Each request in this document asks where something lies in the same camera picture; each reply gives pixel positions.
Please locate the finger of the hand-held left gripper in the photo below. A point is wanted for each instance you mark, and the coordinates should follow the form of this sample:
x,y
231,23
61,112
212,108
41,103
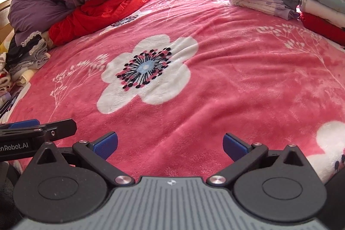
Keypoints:
x,y
62,129
24,124

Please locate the cream folded garment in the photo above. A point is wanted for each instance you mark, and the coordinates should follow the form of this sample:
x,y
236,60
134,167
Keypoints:
x,y
25,77

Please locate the white printed folded garment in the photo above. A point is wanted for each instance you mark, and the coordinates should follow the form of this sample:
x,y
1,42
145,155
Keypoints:
x,y
318,10

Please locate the red white patterned garment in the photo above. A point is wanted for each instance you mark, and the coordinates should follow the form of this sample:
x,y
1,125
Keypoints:
x,y
4,73

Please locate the black lace-trimmed folded garment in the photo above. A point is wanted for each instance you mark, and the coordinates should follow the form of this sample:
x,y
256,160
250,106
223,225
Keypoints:
x,y
27,46

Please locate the red quilt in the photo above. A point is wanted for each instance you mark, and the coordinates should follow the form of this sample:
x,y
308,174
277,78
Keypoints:
x,y
107,11

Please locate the pink floral blanket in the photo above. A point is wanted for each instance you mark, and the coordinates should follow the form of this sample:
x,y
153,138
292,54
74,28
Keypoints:
x,y
215,71

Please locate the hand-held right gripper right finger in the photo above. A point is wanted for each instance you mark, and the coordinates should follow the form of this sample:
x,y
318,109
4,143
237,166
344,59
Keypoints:
x,y
234,146

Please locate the wooden headboard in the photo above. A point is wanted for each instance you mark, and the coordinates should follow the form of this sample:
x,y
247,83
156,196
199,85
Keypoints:
x,y
5,17

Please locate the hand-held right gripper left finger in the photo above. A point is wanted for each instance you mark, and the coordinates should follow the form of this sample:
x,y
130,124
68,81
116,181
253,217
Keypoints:
x,y
105,146

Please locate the red folded garment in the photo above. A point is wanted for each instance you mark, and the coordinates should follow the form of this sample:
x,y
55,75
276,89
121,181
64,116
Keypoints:
x,y
320,28

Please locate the striped cloth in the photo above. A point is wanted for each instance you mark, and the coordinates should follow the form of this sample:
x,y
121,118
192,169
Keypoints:
x,y
9,106

